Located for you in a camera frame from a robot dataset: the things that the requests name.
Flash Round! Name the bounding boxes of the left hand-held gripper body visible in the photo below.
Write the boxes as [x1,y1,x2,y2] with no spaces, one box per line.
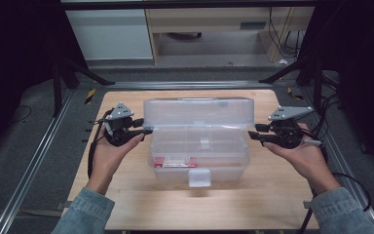
[103,101,136,147]

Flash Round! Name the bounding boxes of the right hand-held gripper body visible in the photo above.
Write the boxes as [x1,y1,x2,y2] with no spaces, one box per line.
[267,104,315,150]

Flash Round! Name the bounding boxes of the red and white carton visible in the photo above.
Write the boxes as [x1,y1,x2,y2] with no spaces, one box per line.
[153,156,198,169]

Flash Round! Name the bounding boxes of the clear plastic storage box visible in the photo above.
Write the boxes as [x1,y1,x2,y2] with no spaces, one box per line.
[142,96,256,189]

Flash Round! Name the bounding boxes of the person's left hand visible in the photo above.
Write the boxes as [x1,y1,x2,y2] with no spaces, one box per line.
[85,125,146,197]

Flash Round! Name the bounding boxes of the person's right hand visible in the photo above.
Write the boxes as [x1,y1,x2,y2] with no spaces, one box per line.
[261,122,343,197]

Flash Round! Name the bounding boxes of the yellow black tape strip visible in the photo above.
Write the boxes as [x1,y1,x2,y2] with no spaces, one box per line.
[84,88,97,105]
[286,87,305,101]

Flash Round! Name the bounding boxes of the black metal stand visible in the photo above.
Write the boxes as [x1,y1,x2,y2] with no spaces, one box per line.
[258,57,326,115]
[51,58,115,118]

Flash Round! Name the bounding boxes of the white cabinet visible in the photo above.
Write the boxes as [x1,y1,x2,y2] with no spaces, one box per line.
[64,8,154,61]

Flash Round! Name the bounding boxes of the dark round object under desk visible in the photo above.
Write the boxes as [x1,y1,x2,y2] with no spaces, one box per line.
[167,31,204,42]

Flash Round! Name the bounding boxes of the light wooden desk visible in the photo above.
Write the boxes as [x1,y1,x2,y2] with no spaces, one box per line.
[144,6,316,63]

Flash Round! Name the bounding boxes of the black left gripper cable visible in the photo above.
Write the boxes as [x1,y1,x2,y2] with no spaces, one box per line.
[87,108,115,180]

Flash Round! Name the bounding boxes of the short metal floor rail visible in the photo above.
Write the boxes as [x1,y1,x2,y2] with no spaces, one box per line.
[105,80,274,91]

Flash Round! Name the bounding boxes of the black cables under desk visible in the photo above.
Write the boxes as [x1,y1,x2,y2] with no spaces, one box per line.
[267,7,304,59]

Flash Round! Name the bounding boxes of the thin black floor cable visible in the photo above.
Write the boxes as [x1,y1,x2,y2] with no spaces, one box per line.
[7,103,33,127]

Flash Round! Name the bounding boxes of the black looped floor cable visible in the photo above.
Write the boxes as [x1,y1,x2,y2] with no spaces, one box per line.
[311,94,372,213]

